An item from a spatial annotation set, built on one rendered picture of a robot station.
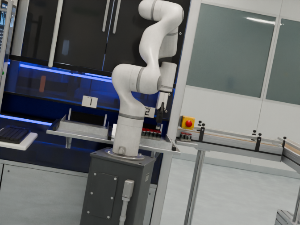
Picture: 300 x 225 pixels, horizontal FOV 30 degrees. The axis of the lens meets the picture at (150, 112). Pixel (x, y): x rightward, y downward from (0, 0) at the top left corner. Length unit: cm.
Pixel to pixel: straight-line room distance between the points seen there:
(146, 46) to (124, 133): 42
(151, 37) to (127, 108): 36
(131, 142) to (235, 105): 557
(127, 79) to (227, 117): 558
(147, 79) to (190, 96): 544
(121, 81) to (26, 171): 105
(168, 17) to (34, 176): 128
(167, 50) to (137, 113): 55
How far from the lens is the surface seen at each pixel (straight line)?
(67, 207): 339
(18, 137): 285
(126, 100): 255
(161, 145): 293
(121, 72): 256
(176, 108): 328
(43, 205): 340
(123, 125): 256
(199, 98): 796
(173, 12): 271
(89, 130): 302
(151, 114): 327
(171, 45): 296
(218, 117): 803
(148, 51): 260
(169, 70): 305
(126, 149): 257
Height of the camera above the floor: 133
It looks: 5 degrees down
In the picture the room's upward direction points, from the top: 10 degrees clockwise
